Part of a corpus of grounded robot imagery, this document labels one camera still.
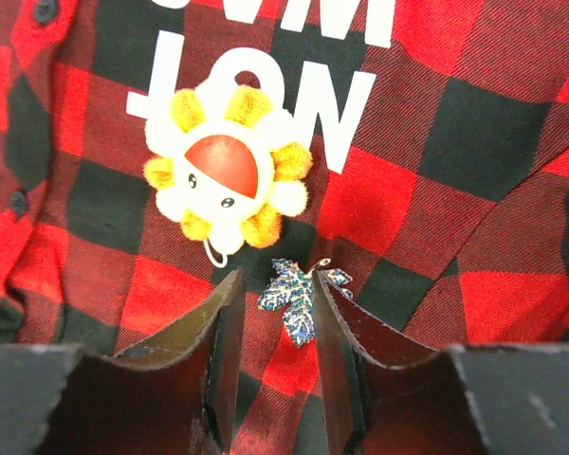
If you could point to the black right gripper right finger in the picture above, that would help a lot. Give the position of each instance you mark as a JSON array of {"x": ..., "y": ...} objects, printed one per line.
[{"x": 383, "y": 392}]

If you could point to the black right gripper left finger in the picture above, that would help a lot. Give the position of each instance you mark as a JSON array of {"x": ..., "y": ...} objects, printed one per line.
[{"x": 171, "y": 393}]

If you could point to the blue glitter leaf brooch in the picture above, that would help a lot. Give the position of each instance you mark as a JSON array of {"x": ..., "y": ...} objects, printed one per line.
[{"x": 292, "y": 288}]

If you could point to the red black plaid shirt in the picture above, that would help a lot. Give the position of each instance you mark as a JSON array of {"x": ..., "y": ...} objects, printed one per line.
[{"x": 439, "y": 178}]

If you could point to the yellow plush flower brooch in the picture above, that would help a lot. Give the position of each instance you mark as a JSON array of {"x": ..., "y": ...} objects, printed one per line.
[{"x": 227, "y": 166}]

